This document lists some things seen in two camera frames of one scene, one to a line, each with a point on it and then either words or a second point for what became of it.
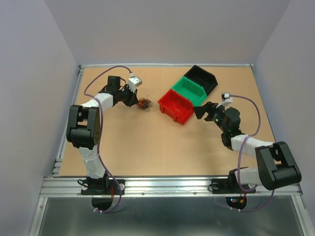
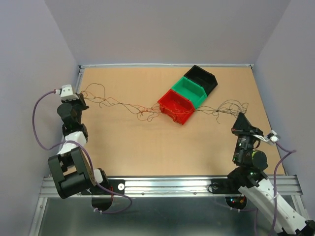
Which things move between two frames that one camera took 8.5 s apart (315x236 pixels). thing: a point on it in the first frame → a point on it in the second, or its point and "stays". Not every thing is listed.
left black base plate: [102, 187] stays
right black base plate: [228, 186] stays
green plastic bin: [191, 90] stays
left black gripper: [133, 99] → [81, 102]
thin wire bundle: [144, 103] → [228, 109]
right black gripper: [210, 108] → [241, 126]
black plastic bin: [202, 77] stays
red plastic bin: [175, 106] stays
